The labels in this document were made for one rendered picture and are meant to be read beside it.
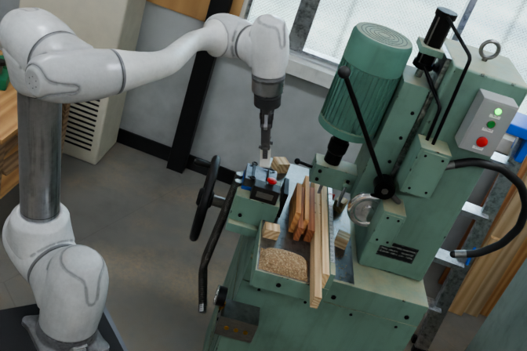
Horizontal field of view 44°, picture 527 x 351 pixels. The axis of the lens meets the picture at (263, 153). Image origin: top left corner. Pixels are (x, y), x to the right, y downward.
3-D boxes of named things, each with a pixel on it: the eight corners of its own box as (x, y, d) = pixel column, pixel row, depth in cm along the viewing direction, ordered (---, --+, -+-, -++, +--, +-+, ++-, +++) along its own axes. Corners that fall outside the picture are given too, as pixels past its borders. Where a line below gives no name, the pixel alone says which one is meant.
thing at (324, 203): (316, 170, 230) (321, 159, 228) (321, 171, 230) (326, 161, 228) (317, 286, 178) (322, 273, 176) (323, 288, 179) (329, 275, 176)
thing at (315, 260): (310, 182, 222) (314, 173, 220) (316, 184, 222) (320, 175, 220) (309, 307, 171) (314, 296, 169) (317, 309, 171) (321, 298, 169)
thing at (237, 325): (216, 314, 209) (222, 297, 205) (252, 324, 210) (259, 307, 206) (212, 334, 201) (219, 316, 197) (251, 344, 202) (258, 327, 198)
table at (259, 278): (238, 162, 231) (242, 148, 228) (320, 186, 234) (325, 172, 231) (216, 276, 179) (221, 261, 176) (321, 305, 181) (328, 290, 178)
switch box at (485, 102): (453, 137, 183) (479, 87, 175) (486, 146, 184) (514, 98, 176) (457, 148, 178) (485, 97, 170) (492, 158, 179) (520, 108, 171)
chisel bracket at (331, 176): (307, 173, 210) (315, 152, 205) (348, 186, 211) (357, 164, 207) (307, 186, 203) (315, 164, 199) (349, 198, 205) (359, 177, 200)
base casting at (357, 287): (253, 197, 239) (260, 178, 234) (401, 240, 244) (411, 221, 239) (241, 280, 200) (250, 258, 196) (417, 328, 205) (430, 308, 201)
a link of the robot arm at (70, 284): (54, 352, 163) (69, 285, 153) (22, 304, 173) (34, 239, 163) (110, 331, 174) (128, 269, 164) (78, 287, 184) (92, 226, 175)
